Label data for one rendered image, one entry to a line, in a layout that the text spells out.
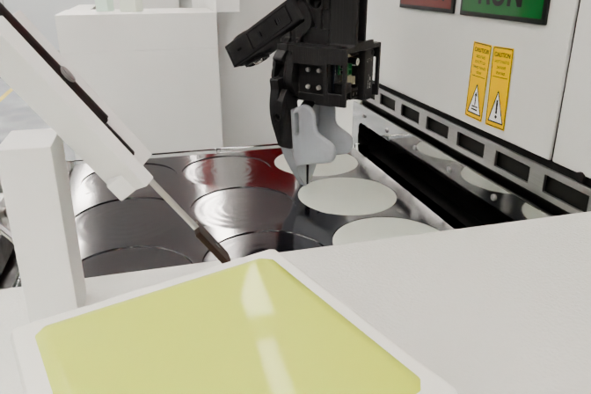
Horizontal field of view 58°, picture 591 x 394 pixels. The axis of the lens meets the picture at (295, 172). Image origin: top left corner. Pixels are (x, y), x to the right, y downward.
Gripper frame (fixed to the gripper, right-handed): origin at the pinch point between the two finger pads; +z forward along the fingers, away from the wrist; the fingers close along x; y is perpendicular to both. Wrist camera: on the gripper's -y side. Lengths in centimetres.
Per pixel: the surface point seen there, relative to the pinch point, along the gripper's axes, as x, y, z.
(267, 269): -34.6, 21.6, -12.1
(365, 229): -6.3, 11.1, 1.3
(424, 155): 8.4, 10.7, -1.5
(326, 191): -0.4, 3.7, 1.3
